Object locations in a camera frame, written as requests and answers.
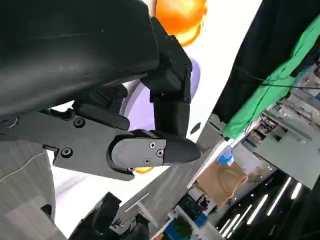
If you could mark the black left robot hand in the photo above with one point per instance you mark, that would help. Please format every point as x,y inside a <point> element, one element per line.
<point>75,50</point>

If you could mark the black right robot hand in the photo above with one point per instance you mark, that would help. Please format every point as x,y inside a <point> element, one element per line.
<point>100,222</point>

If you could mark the orange white toy bread roll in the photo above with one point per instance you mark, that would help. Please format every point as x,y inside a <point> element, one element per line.
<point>180,20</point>
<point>144,170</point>

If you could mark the white table leg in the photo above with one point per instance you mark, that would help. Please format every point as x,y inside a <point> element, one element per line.
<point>147,215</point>

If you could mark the blue box with plant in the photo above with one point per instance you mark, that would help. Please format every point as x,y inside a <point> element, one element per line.
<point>178,228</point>

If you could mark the lilac plate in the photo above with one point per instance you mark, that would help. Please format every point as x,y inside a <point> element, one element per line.
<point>140,110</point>

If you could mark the blue and white container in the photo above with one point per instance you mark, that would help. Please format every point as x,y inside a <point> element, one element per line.
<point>225,156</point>

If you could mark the black curtain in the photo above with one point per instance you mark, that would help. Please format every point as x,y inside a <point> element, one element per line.
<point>262,37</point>

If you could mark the pale grey cabinet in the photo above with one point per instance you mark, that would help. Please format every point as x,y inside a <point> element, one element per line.
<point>277,152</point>

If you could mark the green cloth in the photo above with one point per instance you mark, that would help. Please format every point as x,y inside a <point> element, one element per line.
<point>275,92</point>

